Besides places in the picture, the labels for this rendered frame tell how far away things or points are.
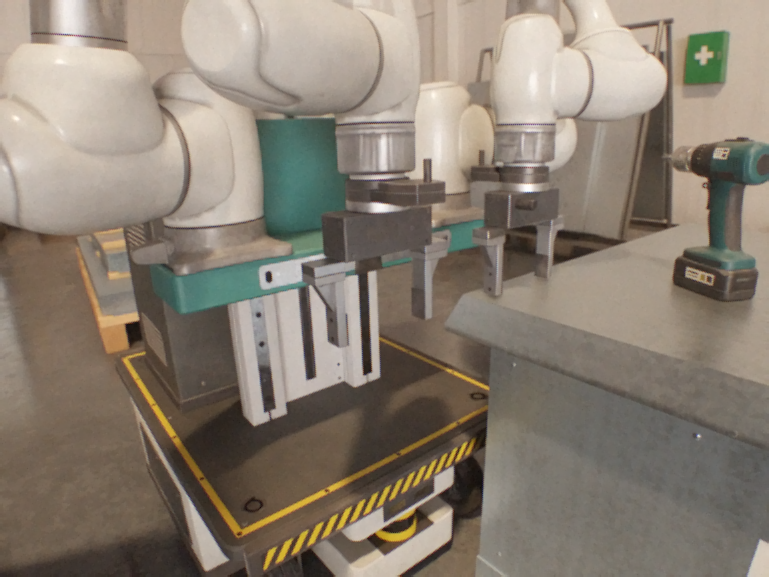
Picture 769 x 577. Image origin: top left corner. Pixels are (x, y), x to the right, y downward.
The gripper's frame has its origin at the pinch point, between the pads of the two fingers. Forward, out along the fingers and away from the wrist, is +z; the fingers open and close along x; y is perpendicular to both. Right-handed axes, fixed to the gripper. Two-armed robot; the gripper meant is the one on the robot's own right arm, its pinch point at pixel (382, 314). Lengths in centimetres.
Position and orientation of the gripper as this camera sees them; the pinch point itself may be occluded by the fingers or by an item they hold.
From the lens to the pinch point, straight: 61.2
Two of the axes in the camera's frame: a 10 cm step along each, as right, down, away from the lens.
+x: -7.8, 2.1, -5.9
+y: -6.2, -2.1, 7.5
